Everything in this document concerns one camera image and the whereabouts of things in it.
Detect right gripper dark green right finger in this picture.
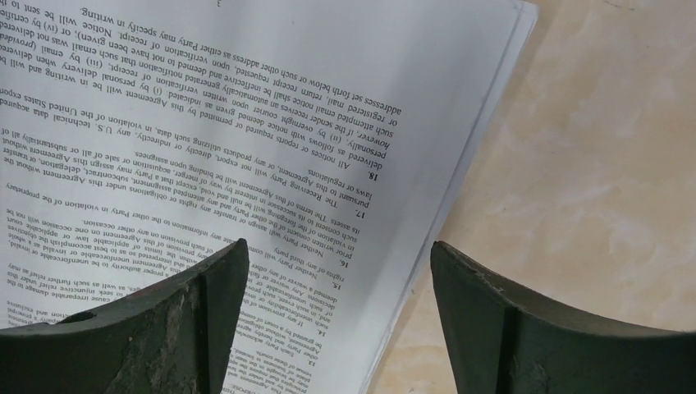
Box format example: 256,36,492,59
430,241,695,394

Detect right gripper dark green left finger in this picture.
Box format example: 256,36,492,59
1,240,249,394

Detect printed white paper sheets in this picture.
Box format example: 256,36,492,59
1,1,538,393

